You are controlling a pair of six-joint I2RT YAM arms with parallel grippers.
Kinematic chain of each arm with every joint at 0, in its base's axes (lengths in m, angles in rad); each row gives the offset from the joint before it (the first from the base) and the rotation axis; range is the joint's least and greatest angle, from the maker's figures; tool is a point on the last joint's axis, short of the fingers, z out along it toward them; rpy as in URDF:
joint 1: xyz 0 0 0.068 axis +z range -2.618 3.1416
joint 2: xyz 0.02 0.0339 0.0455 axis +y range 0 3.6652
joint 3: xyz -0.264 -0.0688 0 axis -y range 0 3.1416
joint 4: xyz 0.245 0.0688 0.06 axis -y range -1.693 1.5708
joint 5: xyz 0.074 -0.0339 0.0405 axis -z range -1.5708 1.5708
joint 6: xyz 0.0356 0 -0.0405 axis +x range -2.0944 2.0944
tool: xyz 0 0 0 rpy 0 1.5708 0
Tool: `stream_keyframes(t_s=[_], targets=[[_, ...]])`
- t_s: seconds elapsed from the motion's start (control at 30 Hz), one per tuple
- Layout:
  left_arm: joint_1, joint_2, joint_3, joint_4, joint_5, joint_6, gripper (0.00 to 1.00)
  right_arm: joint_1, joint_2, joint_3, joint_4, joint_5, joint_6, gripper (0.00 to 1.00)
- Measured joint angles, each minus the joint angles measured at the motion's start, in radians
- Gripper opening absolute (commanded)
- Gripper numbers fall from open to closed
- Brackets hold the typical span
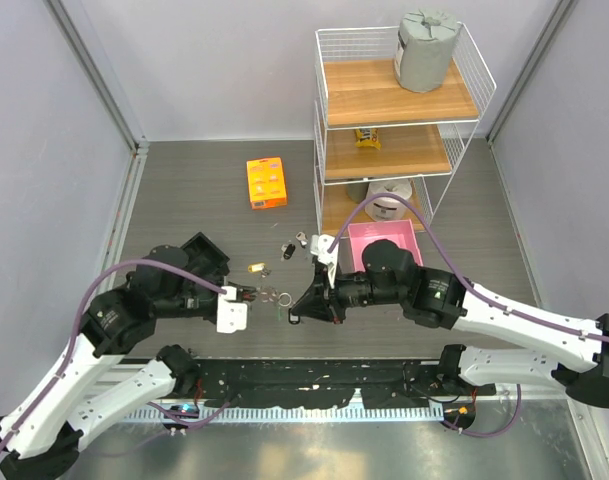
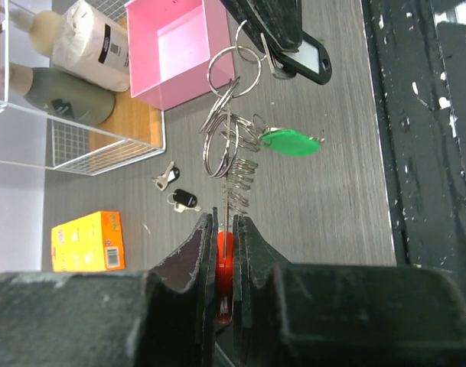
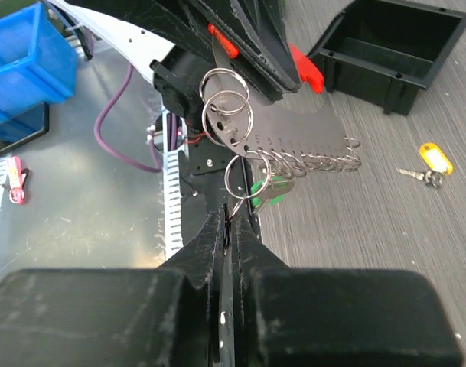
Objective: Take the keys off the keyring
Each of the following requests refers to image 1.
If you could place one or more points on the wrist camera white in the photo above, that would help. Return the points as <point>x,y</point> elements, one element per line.
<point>232,314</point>
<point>323,253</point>

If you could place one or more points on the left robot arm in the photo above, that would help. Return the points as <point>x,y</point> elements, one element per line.
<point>43,437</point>

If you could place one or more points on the orange cardboard box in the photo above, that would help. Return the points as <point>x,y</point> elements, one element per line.
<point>266,183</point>

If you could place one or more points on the yellow tag key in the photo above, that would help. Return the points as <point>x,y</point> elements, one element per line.
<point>259,268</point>

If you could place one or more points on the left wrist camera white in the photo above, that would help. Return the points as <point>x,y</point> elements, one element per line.
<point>232,314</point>

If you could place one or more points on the grey wrapped paper roll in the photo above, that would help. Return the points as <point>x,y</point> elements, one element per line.
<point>425,45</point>

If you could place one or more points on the white slotted cable duct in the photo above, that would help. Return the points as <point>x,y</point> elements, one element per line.
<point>353,413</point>

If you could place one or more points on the yellow snack packet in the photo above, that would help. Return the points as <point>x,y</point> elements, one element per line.
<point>367,138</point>

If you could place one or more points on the black plastic bin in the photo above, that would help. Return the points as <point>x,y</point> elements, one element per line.
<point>204,259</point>

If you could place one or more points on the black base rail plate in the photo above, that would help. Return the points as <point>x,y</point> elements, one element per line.
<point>323,384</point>

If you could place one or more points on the pink open box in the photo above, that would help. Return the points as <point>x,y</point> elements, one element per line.
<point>400,232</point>

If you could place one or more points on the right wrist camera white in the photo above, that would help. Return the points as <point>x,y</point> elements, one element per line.
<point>323,253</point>

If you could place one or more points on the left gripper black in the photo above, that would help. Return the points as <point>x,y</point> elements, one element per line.
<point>245,291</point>

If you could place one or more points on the grey can on shelf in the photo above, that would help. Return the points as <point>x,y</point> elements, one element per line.
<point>357,192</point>

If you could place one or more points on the metal keyring holder red grip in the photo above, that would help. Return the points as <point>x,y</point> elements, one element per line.
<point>268,294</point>

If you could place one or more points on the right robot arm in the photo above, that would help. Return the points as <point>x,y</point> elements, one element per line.
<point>548,349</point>

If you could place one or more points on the white paper roll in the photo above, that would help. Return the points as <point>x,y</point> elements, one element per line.
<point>385,208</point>

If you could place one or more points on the white wire shelf rack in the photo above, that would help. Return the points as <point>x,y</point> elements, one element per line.
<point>424,136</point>

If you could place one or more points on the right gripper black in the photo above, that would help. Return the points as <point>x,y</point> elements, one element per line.
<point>323,300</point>

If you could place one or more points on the black tag key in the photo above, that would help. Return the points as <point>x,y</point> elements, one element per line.
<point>288,251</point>

